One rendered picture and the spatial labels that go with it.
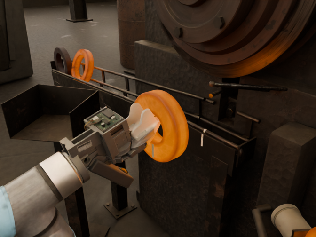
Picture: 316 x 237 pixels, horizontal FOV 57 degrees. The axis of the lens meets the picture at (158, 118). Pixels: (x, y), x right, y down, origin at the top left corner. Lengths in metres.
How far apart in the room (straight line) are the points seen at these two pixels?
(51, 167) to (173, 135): 0.23
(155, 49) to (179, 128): 0.57
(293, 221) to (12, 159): 1.85
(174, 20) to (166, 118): 0.25
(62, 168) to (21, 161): 1.63
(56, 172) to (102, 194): 1.22
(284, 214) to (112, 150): 0.37
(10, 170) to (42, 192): 1.57
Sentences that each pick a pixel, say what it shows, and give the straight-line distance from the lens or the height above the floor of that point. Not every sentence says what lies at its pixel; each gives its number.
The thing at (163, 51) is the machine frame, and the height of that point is 0.87.
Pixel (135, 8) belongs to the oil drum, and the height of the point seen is 0.73.
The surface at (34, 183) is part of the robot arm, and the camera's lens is 0.51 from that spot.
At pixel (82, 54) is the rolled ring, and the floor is 0.74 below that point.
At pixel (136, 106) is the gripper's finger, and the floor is 0.88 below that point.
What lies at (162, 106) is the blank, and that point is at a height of 0.89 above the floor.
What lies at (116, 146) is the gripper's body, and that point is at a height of 0.84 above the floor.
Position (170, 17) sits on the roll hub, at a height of 1.02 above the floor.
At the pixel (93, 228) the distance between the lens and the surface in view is 1.54.
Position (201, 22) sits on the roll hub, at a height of 1.02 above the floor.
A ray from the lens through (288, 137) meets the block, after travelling 0.70.
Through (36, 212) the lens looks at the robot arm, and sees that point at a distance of 0.53.
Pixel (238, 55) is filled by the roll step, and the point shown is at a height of 0.95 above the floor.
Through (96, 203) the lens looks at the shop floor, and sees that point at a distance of 1.68.
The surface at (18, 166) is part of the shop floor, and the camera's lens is 2.10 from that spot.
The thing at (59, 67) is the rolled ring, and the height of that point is 0.62.
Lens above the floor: 1.13
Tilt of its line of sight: 27 degrees down
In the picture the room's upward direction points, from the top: straight up
